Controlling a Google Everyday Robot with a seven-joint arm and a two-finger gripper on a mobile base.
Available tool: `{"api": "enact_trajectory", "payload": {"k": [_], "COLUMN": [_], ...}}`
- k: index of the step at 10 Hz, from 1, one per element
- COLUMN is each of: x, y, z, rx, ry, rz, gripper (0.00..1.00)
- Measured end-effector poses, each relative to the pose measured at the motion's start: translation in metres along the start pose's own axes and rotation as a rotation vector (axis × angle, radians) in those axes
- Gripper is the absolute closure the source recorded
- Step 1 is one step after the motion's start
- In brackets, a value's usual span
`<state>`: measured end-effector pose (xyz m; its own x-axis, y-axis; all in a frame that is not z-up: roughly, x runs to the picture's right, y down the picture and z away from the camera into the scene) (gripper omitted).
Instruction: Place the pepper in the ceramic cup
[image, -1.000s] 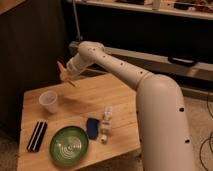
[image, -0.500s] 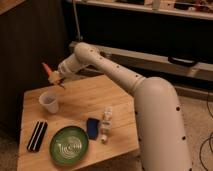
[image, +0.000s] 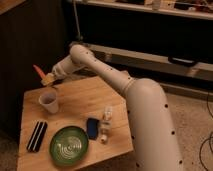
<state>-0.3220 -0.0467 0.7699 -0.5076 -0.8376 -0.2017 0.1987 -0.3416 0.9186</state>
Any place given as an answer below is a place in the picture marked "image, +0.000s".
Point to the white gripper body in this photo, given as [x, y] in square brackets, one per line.
[64, 68]

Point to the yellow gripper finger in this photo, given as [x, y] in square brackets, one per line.
[48, 80]

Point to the orange red pepper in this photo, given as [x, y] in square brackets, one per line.
[39, 71]

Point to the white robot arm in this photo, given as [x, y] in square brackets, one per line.
[154, 137]

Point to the metal vertical pole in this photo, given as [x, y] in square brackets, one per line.
[79, 35]

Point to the blue sponge block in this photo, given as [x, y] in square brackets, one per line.
[92, 128]

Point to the black striped rectangular box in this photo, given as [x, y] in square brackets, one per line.
[37, 136]

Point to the clear small bottle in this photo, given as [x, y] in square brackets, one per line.
[105, 124]

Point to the green patterned plate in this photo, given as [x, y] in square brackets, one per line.
[68, 146]

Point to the long metal case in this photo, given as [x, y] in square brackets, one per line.
[203, 71]

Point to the white shelf board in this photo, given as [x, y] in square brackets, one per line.
[142, 8]

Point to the black case handle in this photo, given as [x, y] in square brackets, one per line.
[182, 62]

